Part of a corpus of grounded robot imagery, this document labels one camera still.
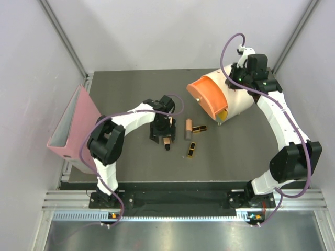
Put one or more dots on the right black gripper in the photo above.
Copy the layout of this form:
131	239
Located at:
235	70

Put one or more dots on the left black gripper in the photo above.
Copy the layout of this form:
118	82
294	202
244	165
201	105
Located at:
169	131

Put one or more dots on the peach bottle black cap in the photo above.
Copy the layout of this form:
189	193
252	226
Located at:
167	143

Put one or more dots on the peach tube grey cap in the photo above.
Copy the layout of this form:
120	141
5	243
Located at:
188	129

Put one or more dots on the white round drawer organizer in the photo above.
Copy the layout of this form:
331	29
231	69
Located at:
238	99

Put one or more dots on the black gold lipstick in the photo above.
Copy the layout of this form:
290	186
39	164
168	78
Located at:
191	149
200	128

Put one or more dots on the orange drawer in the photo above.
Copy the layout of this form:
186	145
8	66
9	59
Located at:
208	95

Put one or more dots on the yellow drawer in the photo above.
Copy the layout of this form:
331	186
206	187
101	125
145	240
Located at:
221	116

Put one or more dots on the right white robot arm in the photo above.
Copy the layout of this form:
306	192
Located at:
297	155

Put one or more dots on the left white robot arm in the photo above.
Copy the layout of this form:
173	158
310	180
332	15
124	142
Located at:
106	141

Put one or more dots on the pink binder box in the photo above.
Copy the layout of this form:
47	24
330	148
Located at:
77	120

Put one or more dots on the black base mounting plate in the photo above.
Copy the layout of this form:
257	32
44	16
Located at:
220	194

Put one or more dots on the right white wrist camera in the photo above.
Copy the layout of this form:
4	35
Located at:
244	52

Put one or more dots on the aluminium frame rail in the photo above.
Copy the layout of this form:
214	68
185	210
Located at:
80	200

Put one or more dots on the white slotted cable duct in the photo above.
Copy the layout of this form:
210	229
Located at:
105	216

